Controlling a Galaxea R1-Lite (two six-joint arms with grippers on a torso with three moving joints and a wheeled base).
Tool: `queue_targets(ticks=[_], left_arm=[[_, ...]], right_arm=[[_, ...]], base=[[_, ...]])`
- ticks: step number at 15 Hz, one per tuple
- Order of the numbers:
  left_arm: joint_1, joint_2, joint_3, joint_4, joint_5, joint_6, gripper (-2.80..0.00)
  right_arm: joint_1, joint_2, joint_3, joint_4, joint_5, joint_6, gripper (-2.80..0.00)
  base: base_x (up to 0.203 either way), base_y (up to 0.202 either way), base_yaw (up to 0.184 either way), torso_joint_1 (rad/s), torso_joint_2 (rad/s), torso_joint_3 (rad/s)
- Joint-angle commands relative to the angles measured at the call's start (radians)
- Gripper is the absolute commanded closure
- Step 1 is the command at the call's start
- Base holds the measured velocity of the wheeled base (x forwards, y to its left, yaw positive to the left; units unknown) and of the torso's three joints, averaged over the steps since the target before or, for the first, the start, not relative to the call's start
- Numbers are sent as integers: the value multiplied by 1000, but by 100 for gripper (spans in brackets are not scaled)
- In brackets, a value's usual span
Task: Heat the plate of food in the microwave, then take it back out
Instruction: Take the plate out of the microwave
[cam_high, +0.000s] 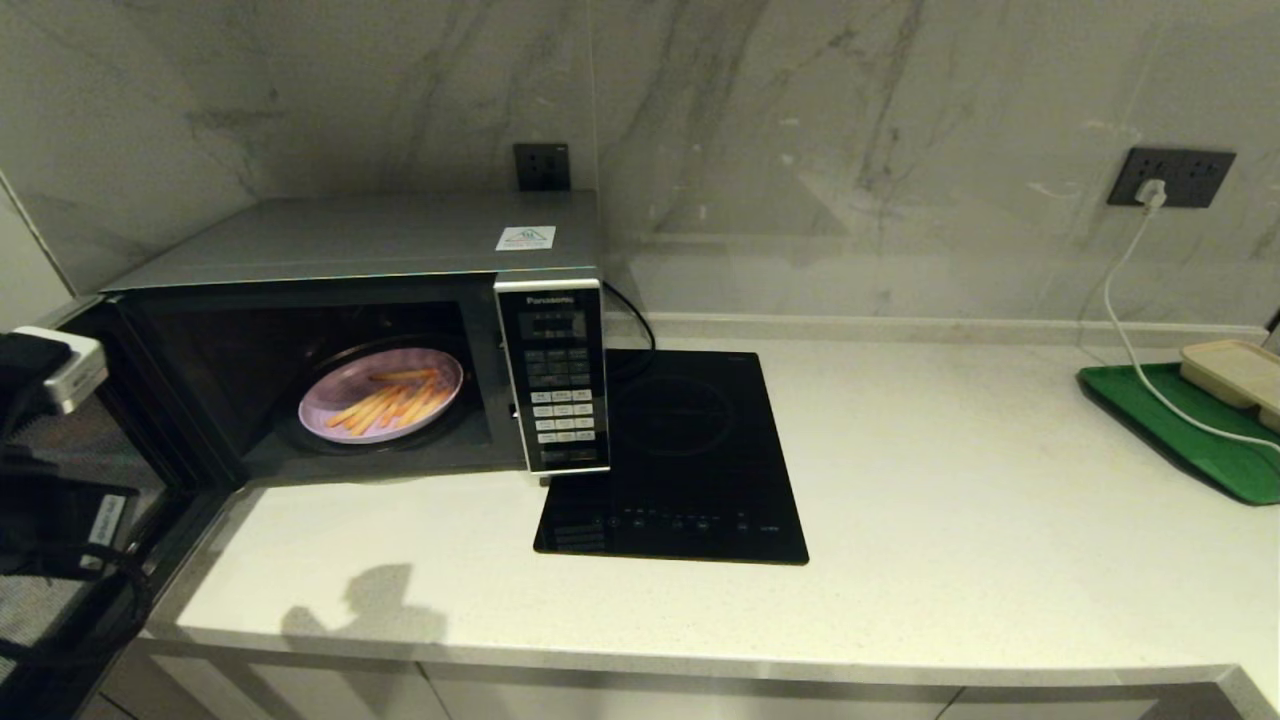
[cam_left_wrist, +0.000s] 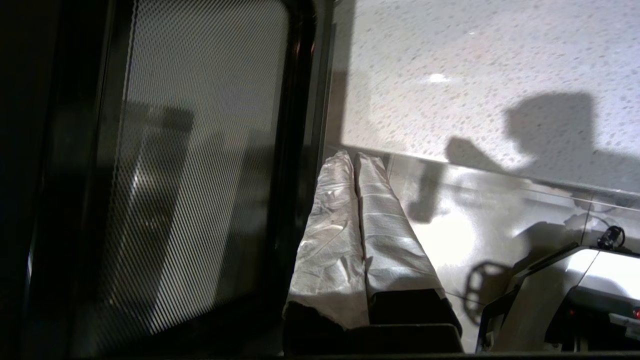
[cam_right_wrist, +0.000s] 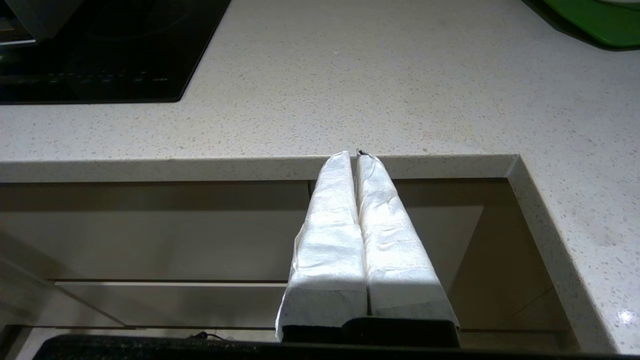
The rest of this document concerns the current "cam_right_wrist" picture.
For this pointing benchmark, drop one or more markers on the green plastic tray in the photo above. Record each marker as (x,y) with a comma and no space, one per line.
(595,20)

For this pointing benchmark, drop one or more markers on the grey glossy cabinet front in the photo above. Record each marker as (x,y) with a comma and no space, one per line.
(150,230)
(465,230)

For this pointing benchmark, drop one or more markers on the black induction cooktop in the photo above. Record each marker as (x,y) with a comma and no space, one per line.
(125,50)

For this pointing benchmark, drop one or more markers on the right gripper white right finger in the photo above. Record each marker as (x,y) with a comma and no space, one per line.
(395,250)

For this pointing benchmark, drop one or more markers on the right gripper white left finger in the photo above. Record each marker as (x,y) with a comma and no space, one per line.
(330,250)

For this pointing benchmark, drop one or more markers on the silver Panasonic microwave oven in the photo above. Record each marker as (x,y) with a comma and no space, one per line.
(20,20)

